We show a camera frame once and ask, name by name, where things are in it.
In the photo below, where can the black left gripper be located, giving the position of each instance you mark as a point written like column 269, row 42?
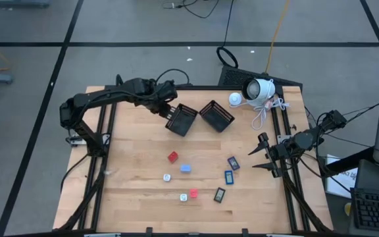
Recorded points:
column 163, row 93

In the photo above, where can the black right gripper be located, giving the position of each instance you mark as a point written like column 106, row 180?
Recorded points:
column 276, row 153

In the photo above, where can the black slotted plastic basket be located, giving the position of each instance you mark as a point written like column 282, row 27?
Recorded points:
column 216, row 118
column 181, row 123

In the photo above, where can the indigo rectangular case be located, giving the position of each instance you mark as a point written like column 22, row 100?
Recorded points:
column 233, row 163

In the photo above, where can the blue rectangular case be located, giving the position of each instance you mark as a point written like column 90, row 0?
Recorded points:
column 229, row 177

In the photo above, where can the red block with white dot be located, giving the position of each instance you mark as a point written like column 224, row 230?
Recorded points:
column 173, row 157

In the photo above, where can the pale blue small block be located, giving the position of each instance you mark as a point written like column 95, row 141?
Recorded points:
column 186, row 168

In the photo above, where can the black rectangular case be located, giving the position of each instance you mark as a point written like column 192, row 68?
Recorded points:
column 219, row 195

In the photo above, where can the white-topped purple block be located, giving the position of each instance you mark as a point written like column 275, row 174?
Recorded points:
column 167, row 177

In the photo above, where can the pinkish red small block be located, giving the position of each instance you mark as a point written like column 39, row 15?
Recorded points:
column 193, row 193

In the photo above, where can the white-topped green block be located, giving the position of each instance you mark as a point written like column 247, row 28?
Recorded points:
column 183, row 197

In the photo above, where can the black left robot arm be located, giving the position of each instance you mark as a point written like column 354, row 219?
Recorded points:
column 69, row 113

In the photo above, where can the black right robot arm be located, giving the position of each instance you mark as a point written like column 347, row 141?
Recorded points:
column 304, row 141

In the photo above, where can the grey metal mounting plate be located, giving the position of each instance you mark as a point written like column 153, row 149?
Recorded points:
column 283, row 137
column 76, row 141

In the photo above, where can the white round puck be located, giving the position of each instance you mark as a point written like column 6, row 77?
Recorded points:
column 235, row 98

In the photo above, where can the black perforated metal box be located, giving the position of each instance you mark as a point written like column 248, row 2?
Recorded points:
column 234, row 77

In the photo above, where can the white paper sheet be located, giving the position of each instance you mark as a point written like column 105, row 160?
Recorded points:
column 341, row 184

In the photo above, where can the black support bar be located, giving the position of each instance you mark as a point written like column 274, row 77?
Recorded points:
column 347, row 163

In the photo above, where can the small yellow object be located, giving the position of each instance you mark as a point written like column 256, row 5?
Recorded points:
column 348, row 209

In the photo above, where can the dark laptop body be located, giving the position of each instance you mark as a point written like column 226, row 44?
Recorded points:
column 377, row 177

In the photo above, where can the black keyboard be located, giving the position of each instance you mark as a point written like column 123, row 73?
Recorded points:
column 377, row 210

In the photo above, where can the black aluminium table frame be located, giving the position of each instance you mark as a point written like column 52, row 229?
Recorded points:
column 206, row 87

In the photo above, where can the black clamp bracket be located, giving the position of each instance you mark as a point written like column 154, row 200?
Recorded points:
column 245, row 232
column 149, row 232

